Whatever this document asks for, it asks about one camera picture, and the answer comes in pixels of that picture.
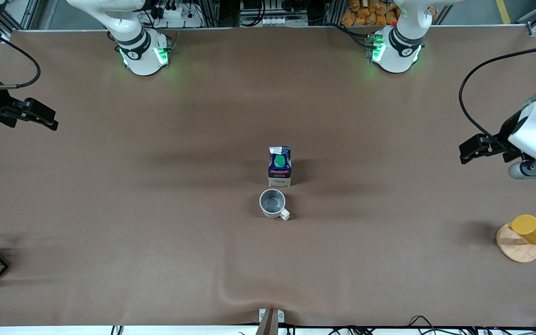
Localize blue white milk carton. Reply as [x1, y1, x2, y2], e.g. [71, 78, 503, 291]
[268, 146, 293, 188]

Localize white ribbed mug HOME print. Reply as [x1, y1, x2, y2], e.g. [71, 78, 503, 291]
[259, 188, 291, 221]

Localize yellow plastic cup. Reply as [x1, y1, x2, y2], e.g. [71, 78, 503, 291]
[509, 214, 536, 246]

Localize round wooden cup stand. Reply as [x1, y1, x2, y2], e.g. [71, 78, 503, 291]
[496, 223, 536, 264]

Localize white power strip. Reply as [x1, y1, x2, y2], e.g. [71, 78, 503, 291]
[155, 4, 203, 28]

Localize orange packaged goods pile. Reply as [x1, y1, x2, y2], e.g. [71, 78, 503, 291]
[341, 0, 401, 27]

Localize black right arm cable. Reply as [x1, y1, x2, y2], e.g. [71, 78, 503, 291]
[0, 22, 41, 90]

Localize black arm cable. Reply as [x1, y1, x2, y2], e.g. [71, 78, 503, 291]
[458, 47, 536, 150]
[0, 22, 41, 90]

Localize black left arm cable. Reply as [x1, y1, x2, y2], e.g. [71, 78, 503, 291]
[458, 47, 536, 150]

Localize metal table clamp bracket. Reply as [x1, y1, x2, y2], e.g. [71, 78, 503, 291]
[256, 308, 285, 335]

